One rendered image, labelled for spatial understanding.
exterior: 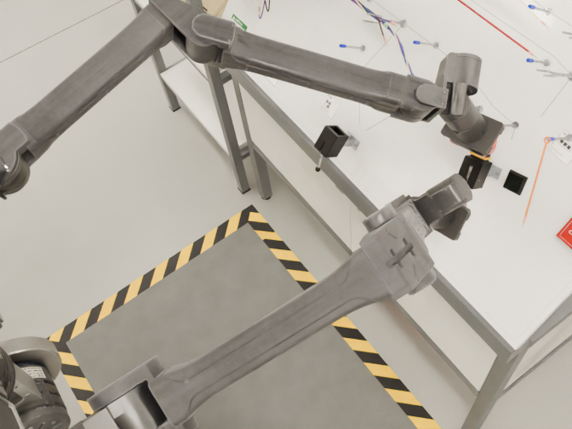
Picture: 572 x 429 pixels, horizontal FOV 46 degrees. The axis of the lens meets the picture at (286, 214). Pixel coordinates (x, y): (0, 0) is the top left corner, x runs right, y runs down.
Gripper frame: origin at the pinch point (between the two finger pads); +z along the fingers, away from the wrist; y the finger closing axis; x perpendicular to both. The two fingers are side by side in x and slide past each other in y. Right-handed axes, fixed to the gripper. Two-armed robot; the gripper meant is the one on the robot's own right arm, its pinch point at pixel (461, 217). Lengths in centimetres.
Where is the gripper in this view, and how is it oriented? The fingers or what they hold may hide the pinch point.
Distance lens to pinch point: 145.6
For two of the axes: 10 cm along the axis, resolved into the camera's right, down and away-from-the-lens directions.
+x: -3.8, 8.9, 2.6
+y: -6.6, -4.6, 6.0
